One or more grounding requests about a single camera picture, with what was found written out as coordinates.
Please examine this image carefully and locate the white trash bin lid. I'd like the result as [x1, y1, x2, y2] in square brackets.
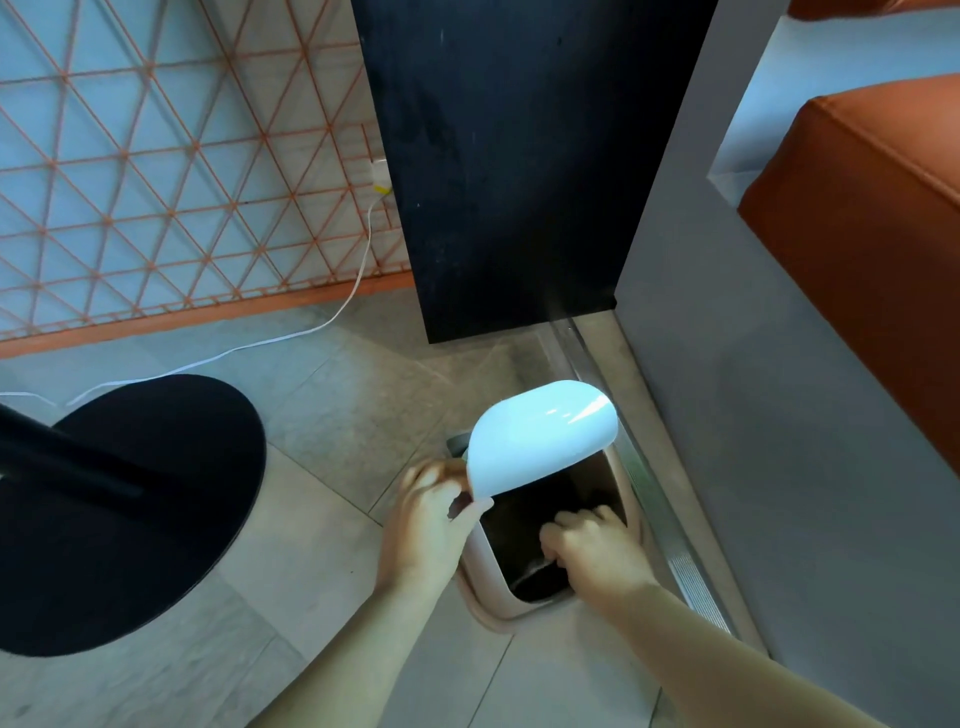
[465, 379, 621, 503]

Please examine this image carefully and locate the orange wire grid panel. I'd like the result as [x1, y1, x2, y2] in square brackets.
[0, 0, 418, 360]

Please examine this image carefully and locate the black bin liner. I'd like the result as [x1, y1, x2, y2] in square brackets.
[479, 466, 628, 606]

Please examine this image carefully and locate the person's right hand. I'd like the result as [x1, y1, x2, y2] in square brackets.
[539, 506, 663, 603]

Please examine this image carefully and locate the orange leather cushion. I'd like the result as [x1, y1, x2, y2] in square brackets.
[786, 0, 960, 23]

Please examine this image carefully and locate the person's right forearm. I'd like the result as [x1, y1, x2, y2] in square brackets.
[600, 581, 890, 728]

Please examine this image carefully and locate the white cable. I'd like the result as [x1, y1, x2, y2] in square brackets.
[0, 193, 393, 408]

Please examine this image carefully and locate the beige trash bin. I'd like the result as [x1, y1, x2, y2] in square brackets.
[447, 432, 647, 638]

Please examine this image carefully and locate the person's left forearm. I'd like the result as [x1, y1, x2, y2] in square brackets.
[251, 570, 466, 728]

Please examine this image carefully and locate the black round-base stand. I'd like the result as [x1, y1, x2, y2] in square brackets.
[0, 374, 268, 659]

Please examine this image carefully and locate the metal floor track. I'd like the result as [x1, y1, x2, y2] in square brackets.
[553, 317, 741, 640]

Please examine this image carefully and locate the person's left hand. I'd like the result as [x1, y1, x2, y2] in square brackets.
[377, 458, 497, 595]

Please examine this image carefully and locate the black cabinet panel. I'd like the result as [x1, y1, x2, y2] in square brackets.
[350, 0, 720, 345]

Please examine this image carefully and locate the orange leather sofa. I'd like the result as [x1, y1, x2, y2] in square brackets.
[738, 73, 960, 479]

